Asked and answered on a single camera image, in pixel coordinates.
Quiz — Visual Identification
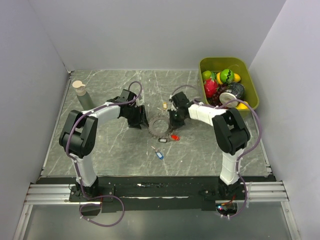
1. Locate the green lime toy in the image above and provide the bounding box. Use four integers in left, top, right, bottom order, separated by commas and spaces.
201, 70, 212, 80

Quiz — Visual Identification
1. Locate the grey bottle with beige cap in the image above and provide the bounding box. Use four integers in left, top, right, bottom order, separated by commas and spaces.
72, 80, 95, 111

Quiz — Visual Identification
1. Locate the green watermelon toy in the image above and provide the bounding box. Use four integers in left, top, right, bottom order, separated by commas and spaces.
219, 68, 235, 84

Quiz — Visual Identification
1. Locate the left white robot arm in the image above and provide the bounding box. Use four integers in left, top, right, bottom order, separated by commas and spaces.
59, 89, 149, 201

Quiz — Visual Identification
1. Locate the black tin can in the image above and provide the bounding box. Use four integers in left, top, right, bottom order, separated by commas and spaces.
219, 82, 245, 108

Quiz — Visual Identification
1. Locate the red tagged key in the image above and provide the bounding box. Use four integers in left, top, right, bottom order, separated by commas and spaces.
170, 134, 180, 141

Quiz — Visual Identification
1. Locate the yellow banana toy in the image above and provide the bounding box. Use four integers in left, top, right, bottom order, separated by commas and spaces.
236, 101, 249, 110

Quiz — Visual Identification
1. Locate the dark grapes toy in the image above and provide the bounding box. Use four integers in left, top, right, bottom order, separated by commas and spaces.
207, 85, 227, 107

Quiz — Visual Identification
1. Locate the blue tagged key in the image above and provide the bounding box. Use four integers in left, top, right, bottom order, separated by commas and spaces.
151, 146, 164, 160

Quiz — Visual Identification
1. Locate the black mounting base plate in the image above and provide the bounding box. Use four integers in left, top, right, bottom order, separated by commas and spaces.
68, 175, 248, 214

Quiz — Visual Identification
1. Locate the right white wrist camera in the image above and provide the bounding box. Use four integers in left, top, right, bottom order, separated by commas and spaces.
169, 94, 177, 111

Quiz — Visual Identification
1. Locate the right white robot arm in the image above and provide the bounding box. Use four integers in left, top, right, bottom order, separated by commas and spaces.
168, 91, 251, 200

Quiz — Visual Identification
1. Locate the red dragon fruit toy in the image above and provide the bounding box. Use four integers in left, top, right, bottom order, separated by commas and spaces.
203, 78, 220, 98

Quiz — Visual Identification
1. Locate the yellow lemon toy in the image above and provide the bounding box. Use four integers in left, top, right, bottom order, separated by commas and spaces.
233, 73, 241, 83

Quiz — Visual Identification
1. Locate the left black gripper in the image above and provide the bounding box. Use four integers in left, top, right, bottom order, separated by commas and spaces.
123, 104, 149, 129

